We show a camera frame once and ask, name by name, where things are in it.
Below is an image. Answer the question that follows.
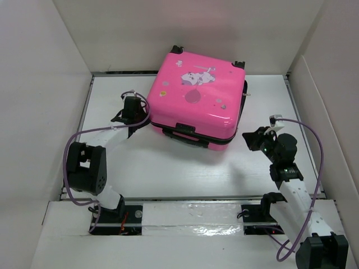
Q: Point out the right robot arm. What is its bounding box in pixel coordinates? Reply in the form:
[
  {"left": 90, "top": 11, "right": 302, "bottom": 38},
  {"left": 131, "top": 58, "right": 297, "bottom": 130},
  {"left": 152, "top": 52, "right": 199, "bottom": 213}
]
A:
[{"left": 242, "top": 127, "right": 349, "bottom": 268}]

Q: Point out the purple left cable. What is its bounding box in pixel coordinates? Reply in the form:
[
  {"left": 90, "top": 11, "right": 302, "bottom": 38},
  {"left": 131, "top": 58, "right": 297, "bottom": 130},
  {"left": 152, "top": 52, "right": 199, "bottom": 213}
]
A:
[{"left": 63, "top": 90, "right": 151, "bottom": 233}]

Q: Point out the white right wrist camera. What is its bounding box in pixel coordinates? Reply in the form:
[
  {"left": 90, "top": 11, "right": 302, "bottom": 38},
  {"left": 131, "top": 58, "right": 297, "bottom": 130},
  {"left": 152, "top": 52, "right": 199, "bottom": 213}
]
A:
[{"left": 264, "top": 114, "right": 284, "bottom": 136}]

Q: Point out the pink hard-shell suitcase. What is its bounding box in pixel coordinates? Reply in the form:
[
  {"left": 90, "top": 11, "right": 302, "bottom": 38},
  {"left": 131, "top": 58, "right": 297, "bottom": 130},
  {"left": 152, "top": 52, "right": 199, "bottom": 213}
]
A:
[{"left": 147, "top": 45, "right": 247, "bottom": 151}]

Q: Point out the white foam block rail cover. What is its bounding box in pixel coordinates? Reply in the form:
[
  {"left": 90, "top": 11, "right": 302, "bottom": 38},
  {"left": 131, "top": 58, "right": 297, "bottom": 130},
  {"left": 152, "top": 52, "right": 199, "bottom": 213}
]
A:
[{"left": 141, "top": 201, "right": 244, "bottom": 236}]

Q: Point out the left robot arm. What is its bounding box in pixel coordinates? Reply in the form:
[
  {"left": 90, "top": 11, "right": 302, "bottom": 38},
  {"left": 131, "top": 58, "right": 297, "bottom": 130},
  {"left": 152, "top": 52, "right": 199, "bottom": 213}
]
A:
[{"left": 63, "top": 90, "right": 150, "bottom": 222}]

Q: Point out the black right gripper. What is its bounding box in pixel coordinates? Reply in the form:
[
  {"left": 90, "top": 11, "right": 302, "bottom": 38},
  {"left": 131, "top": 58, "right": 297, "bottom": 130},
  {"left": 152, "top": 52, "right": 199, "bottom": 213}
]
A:
[{"left": 241, "top": 126, "right": 279, "bottom": 164}]

